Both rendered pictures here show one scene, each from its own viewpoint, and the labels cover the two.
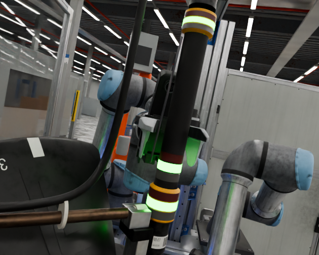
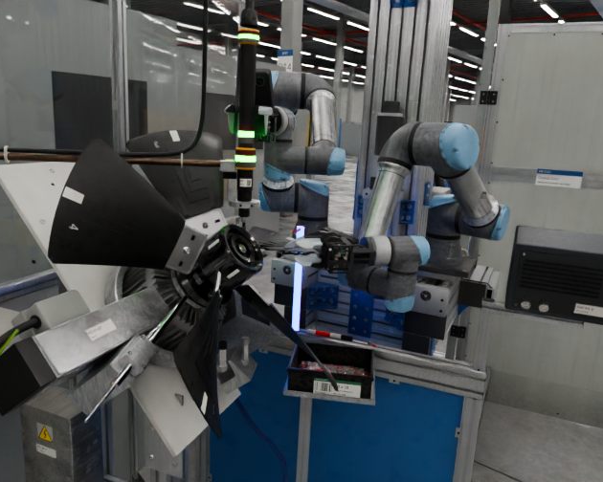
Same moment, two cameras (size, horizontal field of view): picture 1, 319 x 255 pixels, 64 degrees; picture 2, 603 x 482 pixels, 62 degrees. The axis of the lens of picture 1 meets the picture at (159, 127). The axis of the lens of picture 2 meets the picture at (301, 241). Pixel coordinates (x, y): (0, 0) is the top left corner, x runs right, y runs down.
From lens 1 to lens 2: 0.84 m
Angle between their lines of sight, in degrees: 24
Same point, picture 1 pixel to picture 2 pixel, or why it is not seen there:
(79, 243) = (200, 186)
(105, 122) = not seen: hidden behind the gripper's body
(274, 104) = not seen: outside the picture
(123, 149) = not seen: hidden behind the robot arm
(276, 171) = (424, 151)
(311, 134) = not seen: outside the picture
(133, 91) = (290, 91)
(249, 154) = (398, 138)
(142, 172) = (274, 162)
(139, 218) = (226, 165)
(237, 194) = (385, 182)
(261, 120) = (578, 104)
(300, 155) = (448, 129)
